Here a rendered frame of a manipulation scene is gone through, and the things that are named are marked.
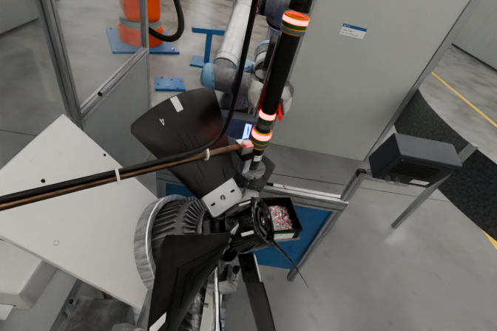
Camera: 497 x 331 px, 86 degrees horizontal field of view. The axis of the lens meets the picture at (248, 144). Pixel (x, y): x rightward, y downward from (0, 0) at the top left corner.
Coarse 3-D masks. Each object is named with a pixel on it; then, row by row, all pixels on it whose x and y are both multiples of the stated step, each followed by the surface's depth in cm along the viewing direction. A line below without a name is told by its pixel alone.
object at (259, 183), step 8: (232, 144) 90; (232, 152) 87; (232, 160) 84; (264, 160) 92; (272, 168) 91; (240, 176) 79; (264, 176) 83; (240, 184) 76; (248, 184) 77; (256, 184) 78; (264, 184) 80
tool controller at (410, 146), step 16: (384, 144) 109; (400, 144) 101; (416, 144) 103; (432, 144) 105; (448, 144) 106; (384, 160) 107; (400, 160) 101; (416, 160) 100; (432, 160) 100; (448, 160) 101; (384, 176) 111; (400, 176) 109; (416, 176) 108; (432, 176) 107
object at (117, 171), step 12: (252, 0) 38; (252, 12) 39; (252, 24) 40; (240, 60) 43; (240, 72) 45; (228, 120) 50; (180, 156) 50; (120, 168) 45; (132, 168) 45; (72, 180) 41; (84, 180) 42; (120, 180) 44; (24, 192) 38; (36, 192) 39
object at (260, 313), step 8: (248, 288) 65; (256, 288) 62; (264, 288) 58; (248, 296) 66; (256, 296) 62; (264, 296) 57; (256, 304) 63; (264, 304) 58; (256, 312) 63; (264, 312) 58; (256, 320) 64; (264, 320) 59; (272, 320) 54; (264, 328) 60; (272, 328) 54
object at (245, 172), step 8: (240, 144) 58; (248, 144) 58; (240, 152) 58; (248, 152) 59; (240, 160) 62; (248, 160) 61; (240, 168) 63; (248, 168) 63; (264, 168) 66; (248, 176) 63; (256, 176) 63
